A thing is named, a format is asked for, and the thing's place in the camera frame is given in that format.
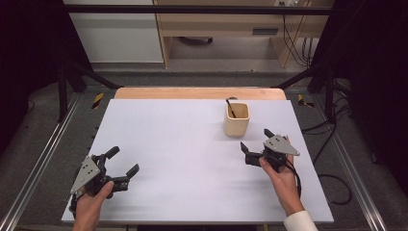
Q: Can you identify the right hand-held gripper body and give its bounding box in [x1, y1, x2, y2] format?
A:
[243, 134, 301, 174]

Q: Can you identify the black curtain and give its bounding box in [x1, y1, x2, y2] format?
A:
[0, 0, 94, 157]
[307, 0, 408, 179]

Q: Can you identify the black frame bar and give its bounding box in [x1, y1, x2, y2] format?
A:
[62, 4, 335, 16]

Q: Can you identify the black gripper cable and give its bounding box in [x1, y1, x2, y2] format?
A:
[283, 160, 303, 198]

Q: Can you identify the aluminium rail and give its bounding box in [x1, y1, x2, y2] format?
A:
[311, 93, 390, 231]
[0, 91, 82, 231]

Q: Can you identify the thin black brush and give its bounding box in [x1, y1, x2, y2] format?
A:
[225, 97, 238, 119]

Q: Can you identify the white cabinet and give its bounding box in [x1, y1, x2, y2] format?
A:
[62, 0, 165, 64]

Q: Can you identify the white power socket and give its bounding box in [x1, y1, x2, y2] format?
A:
[278, 0, 302, 8]

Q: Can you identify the person's left hand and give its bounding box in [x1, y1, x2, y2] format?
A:
[72, 180, 115, 223]

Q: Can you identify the cream square cup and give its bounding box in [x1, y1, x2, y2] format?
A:
[223, 101, 251, 139]

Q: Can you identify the light wooden desk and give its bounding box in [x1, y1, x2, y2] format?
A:
[153, 0, 335, 69]

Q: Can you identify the dark drawer handle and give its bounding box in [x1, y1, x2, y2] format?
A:
[251, 27, 280, 36]

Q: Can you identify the black floor cable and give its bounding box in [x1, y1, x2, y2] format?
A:
[301, 119, 353, 206]

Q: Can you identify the black metal stand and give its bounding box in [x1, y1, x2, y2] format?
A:
[57, 60, 125, 123]
[273, 62, 339, 125]

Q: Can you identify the black socket cable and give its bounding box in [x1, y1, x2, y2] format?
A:
[280, 4, 311, 67]

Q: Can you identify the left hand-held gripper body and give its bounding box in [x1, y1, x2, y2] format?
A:
[68, 153, 131, 214]

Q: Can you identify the person's right hand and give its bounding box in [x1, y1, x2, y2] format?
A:
[258, 136, 306, 217]

